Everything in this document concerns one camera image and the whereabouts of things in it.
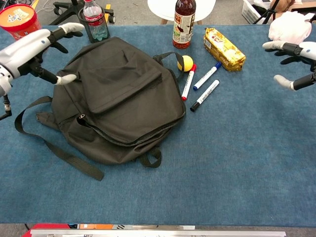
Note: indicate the aluminium profile rail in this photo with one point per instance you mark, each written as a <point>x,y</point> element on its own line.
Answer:
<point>158,233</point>

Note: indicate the black cap whiteboard marker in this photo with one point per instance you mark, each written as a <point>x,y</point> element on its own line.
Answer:
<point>206,95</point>

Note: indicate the white round stool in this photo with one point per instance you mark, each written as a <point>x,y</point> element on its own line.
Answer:
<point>168,10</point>

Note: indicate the black office chair base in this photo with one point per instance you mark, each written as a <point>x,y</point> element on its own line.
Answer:
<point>69,7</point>

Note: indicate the white plastic bag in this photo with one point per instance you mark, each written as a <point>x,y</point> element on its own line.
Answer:
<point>288,27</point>

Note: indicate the brown plush toy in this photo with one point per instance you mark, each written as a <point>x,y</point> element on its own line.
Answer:
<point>282,5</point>

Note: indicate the red instant noodle cup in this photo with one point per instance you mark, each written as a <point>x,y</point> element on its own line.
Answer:
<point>19,22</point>

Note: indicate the blue cap whiteboard marker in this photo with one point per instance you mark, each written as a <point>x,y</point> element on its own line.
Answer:
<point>206,77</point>

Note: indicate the yellow foam ball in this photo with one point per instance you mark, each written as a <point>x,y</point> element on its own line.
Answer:
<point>188,63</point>

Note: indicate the blue felt table mat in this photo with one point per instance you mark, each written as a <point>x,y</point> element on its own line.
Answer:
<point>222,160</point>

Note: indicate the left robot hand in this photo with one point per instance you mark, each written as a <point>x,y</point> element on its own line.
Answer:
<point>22,51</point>

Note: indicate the brown tea bottle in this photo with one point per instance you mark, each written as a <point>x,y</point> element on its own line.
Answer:
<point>184,24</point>

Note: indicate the red panel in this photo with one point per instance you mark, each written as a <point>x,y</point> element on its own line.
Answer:
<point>49,226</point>

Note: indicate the clear cola bottle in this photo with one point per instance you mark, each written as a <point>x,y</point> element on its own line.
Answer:
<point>95,22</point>

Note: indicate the black tripod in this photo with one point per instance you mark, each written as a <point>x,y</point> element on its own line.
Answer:
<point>267,11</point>

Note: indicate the gold foil snack package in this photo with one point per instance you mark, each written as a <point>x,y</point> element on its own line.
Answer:
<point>222,49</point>

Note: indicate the black fabric backpack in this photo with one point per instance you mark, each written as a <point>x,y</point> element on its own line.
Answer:
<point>123,103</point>

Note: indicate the red cap whiteboard marker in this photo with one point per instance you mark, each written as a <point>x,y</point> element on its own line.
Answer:
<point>188,82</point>

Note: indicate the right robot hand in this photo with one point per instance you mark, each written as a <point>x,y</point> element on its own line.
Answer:
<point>306,51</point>

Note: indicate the white plastic basket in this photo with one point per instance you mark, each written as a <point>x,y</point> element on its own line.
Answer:
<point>248,12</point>

